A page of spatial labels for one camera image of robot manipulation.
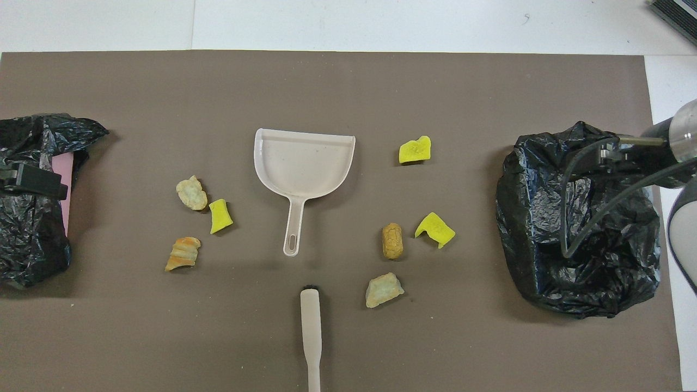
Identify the notched yellow sponge piece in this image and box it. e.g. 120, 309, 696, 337
414, 212, 456, 249

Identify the brown cork-like bread roll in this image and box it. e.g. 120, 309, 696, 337
382, 223, 404, 260

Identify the pale yellow bread chunk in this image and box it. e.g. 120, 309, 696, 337
176, 175, 209, 211

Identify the crumpled black trash bag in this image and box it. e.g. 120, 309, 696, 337
0, 113, 109, 288

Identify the brown table mat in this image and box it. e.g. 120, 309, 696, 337
0, 51, 684, 392

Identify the orange ridged bread chunk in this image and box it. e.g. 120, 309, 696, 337
165, 237, 201, 272

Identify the small yellow sponge piece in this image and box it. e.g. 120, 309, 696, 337
209, 199, 234, 235

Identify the pink bin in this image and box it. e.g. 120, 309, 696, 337
52, 152, 74, 237

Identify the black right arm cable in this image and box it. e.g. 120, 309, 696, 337
560, 136, 697, 259

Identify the beige plastic dustpan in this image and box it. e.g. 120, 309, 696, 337
254, 128, 356, 257

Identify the dark ribbed panel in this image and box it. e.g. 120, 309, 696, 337
647, 0, 697, 47

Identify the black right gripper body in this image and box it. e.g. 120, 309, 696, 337
634, 117, 689, 188

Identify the black trash bag lined bin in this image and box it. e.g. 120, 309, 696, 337
496, 121, 662, 319

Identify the pale ridged bread chunk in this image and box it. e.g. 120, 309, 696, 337
365, 272, 405, 309

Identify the beige brush with black bristles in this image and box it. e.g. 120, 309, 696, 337
300, 284, 323, 392

